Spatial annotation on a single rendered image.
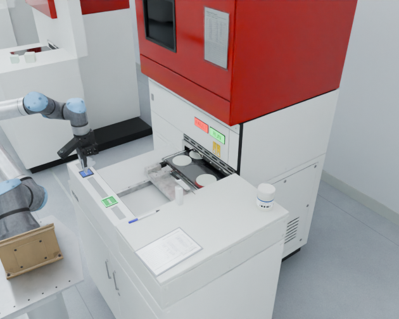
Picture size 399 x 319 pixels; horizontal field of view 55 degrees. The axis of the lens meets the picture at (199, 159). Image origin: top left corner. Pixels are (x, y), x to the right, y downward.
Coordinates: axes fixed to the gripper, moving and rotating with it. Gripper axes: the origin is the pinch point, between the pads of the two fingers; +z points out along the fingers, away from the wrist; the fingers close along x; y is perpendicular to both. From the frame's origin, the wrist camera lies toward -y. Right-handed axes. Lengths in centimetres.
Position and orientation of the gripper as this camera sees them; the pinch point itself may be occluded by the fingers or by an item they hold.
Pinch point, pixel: (83, 170)
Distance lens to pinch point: 188.4
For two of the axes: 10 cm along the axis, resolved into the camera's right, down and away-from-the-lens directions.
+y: 8.1, -3.2, 4.9
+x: -5.8, -4.4, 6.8
